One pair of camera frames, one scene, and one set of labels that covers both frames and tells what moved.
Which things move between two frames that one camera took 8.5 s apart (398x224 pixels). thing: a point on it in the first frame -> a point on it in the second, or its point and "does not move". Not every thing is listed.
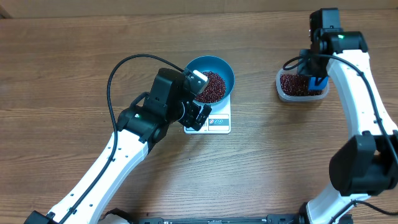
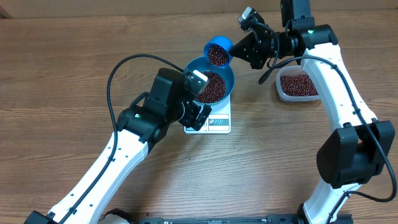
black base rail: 270,219 does not move
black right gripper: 303,60 -> 255,55
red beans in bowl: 214,91 does not move
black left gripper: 189,121 does not move
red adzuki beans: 297,85 does not move
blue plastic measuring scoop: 317,83 -> 219,51
